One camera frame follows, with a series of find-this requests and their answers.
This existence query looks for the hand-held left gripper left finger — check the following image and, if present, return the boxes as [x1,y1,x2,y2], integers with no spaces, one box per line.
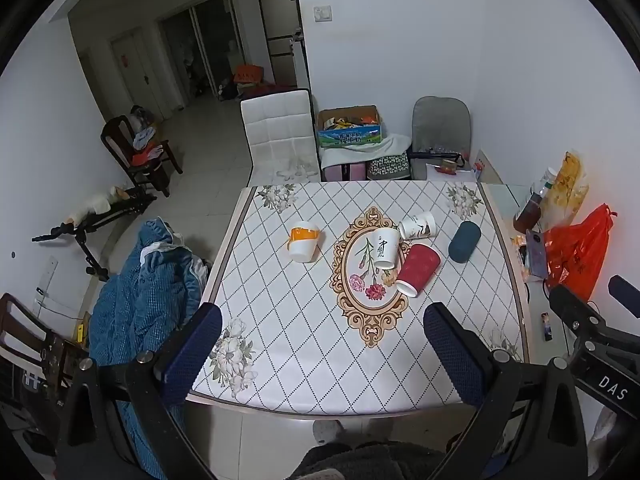
[56,304,223,480]

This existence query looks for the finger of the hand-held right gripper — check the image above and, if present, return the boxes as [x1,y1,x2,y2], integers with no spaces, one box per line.
[546,284,617,342]
[608,274,640,319]

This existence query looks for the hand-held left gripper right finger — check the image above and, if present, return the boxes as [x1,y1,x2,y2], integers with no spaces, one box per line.
[423,302,592,480]

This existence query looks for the red ribbed paper cup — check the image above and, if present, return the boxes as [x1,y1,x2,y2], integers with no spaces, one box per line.
[396,243,442,298]

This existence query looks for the white cup with black script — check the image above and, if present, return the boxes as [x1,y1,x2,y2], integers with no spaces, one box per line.
[373,227,402,271]

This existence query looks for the white cup with bird print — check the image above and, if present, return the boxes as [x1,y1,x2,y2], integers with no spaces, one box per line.
[398,211,438,241]

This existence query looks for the orange and white cup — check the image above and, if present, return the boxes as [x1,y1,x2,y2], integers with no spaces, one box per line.
[287,221,321,264]

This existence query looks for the red plastic bag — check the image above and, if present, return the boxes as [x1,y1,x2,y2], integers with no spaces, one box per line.
[542,203,618,301]

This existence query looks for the blue quilted blanket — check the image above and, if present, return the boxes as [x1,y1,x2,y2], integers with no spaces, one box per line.
[88,218,213,480]

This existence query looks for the floral diamond pattern tablecloth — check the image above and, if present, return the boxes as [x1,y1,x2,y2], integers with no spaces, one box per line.
[187,180,527,409]

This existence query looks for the brown bottle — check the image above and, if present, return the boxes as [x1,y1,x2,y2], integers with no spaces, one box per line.
[513,191,546,235]

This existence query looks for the dark blue oval case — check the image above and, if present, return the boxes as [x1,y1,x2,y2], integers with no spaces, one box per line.
[447,220,482,264]

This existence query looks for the yellow plastic bag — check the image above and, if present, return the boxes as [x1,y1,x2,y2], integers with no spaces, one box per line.
[542,151,590,231]

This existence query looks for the glass dining table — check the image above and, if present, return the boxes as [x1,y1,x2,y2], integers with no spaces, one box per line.
[184,180,606,422]

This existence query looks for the person's dark trousers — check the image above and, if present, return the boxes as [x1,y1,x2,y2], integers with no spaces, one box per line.
[289,440,451,480]

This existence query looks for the grey slipper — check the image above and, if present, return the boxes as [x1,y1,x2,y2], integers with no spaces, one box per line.
[312,420,344,446]

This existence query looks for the black tripod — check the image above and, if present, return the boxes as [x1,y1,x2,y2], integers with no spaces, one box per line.
[31,187,157,282]

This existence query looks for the beige board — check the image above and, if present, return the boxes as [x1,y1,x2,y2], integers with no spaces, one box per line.
[472,149,505,185]

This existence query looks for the brown wooden chair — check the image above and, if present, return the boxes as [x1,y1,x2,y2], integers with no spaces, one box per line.
[0,292,92,406]

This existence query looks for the patterned black and white bag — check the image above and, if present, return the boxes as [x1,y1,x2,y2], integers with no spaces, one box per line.
[366,152,412,181]

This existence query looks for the pink storage box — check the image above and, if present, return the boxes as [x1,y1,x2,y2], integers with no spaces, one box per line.
[322,161,368,182]

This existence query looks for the pile of clothes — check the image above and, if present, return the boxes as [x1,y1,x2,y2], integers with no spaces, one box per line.
[130,105,168,167]

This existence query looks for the white cloth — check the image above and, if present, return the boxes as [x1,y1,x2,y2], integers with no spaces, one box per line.
[320,133,413,170]

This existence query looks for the dark wooden chair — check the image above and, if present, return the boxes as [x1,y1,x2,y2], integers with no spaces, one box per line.
[101,115,184,198]

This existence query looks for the grey padded chair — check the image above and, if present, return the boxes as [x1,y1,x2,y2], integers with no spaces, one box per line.
[407,96,473,181]

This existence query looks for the white padded chair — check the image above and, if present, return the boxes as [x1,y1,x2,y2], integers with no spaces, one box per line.
[240,89,322,187]

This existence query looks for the open cardboard box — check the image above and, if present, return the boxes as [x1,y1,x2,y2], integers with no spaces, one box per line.
[316,105,384,150]

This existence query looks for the orange box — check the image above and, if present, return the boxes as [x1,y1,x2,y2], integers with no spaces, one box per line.
[234,65,265,86]

